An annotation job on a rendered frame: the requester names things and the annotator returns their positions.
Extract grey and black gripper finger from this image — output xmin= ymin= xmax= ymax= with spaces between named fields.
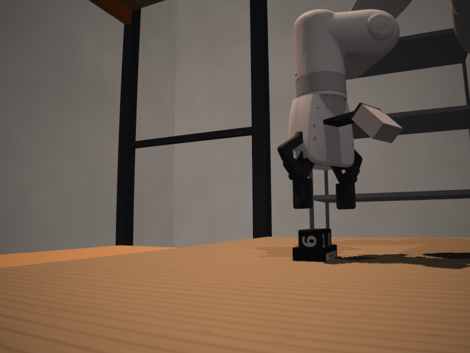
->
xmin=331 ymin=150 xmax=363 ymax=210
xmin=277 ymin=132 xmax=315 ymax=209

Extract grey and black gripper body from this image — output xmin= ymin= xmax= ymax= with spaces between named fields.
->
xmin=288 ymin=90 xmax=355 ymax=171

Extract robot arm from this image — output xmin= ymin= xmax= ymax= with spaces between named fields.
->
xmin=293 ymin=0 xmax=470 ymax=143

